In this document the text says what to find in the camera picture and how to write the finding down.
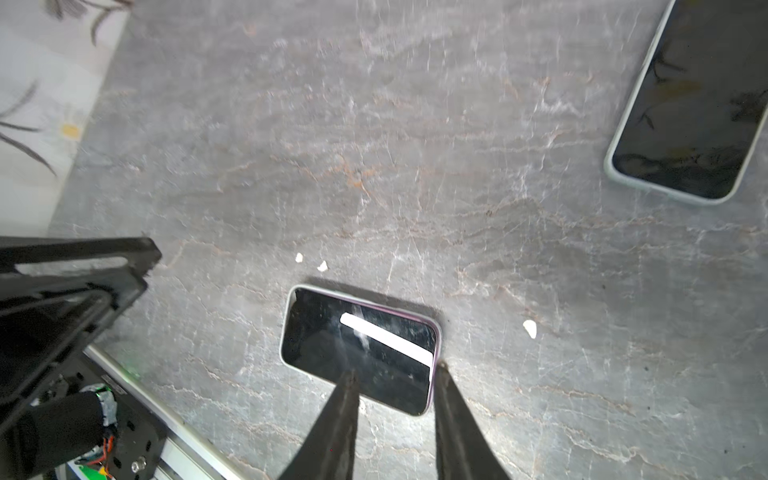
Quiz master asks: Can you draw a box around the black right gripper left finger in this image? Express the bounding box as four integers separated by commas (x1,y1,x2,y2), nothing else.
280,371,360,479

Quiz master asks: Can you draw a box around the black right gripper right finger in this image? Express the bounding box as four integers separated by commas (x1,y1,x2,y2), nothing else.
433,362,510,479

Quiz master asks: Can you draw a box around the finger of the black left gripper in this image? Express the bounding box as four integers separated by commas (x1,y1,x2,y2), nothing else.
1,237,162,414

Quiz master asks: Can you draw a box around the light blue case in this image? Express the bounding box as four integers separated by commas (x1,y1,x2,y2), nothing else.
278,284,443,418
603,0,768,208

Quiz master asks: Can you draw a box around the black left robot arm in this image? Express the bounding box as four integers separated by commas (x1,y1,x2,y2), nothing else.
1,237,168,479

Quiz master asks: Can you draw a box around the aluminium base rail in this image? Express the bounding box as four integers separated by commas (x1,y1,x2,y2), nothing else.
57,346,246,479

